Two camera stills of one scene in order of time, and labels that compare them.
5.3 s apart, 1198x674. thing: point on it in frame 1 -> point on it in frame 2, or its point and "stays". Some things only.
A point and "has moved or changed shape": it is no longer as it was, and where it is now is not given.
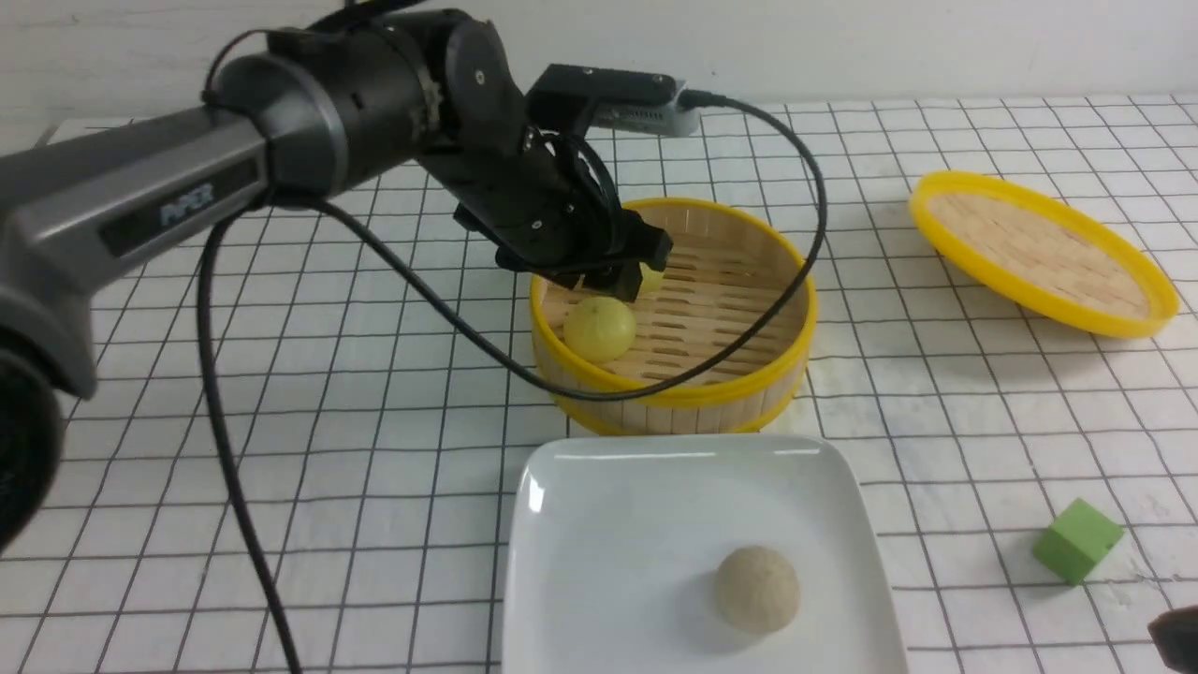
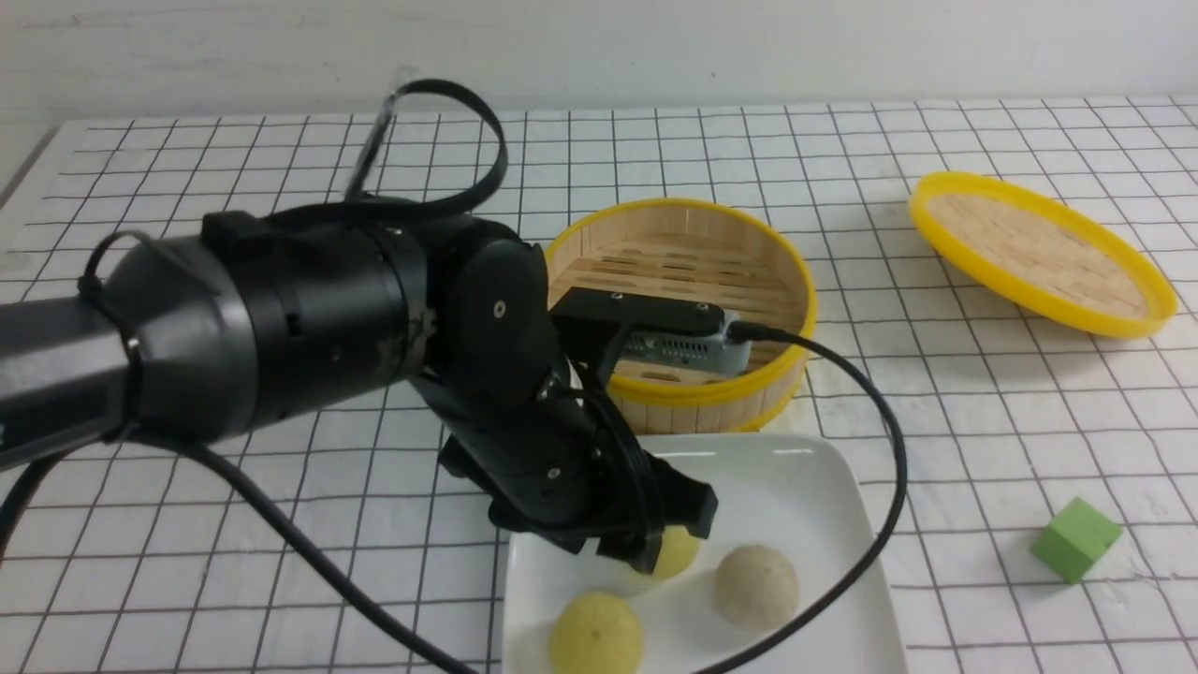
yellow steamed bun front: [600, 329] has moved or changed shape
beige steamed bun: [757, 590] stays
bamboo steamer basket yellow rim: [727, 262] stays
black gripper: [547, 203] -> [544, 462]
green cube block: [1076, 537] stays
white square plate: [617, 542] stays
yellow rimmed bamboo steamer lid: [1035, 259] stays
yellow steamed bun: [650, 279] -> [678, 551]
